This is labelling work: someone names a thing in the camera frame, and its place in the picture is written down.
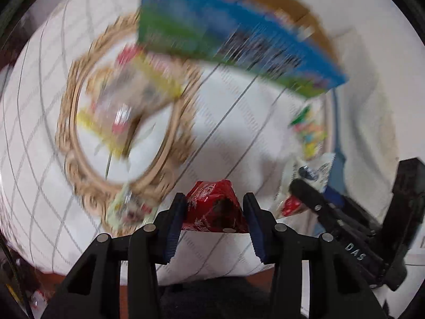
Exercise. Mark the white blue snack packet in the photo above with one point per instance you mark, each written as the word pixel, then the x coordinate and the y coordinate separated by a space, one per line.
pixel 315 172

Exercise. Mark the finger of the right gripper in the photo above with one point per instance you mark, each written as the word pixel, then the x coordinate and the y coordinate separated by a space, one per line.
pixel 335 211

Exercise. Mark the white patterned quilt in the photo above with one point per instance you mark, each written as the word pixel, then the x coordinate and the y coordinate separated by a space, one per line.
pixel 57 180

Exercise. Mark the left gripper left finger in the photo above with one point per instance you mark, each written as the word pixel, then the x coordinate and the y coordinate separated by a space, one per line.
pixel 92 287

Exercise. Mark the brown cardboard box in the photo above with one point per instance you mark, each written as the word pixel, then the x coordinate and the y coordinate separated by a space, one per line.
pixel 280 40

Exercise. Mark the clear yellow-edged snack packet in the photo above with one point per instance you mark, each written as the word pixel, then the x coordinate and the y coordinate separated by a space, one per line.
pixel 135 87

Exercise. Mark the red shiny snack packet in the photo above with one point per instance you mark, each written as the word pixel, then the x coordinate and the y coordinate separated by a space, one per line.
pixel 214 207

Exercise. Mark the colourful candy zip bag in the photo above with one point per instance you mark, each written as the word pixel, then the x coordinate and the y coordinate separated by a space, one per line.
pixel 309 132

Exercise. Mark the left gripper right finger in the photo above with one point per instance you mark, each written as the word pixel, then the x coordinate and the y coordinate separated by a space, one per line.
pixel 337 288

